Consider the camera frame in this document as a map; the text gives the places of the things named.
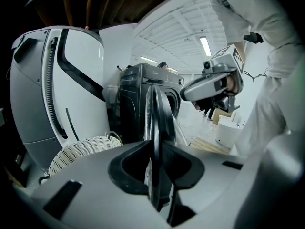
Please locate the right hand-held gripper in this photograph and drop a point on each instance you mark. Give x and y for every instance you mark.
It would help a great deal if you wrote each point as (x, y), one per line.
(236, 61)

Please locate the fluorescent ceiling light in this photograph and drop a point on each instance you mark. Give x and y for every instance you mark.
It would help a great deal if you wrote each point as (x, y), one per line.
(205, 45)
(148, 59)

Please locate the wooden slat board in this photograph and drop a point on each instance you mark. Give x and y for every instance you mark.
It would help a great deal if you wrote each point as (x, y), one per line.
(209, 145)

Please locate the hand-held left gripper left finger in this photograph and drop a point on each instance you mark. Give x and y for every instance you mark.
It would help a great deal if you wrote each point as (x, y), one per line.
(95, 187)

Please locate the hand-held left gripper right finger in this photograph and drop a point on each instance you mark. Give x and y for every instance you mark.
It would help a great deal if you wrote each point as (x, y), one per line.
(214, 180)

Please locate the small cardboard box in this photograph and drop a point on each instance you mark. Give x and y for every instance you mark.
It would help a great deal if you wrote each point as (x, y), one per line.
(220, 117)

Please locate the large white grey machine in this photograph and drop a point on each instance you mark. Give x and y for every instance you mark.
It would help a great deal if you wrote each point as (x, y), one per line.
(78, 80)

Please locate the white wicker laundry basket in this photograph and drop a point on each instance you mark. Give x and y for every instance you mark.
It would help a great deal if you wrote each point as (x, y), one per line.
(83, 149)

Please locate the person's light trousers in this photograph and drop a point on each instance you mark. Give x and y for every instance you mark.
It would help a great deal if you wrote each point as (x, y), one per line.
(267, 118)

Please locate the person's right hand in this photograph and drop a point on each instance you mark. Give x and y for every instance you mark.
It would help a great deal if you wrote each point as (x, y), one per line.
(230, 84)

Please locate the black front-load drum machine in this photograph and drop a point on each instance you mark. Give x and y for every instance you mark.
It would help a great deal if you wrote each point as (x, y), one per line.
(133, 99)

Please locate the person's white shirt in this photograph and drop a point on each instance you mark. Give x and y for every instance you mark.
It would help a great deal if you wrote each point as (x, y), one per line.
(262, 8)

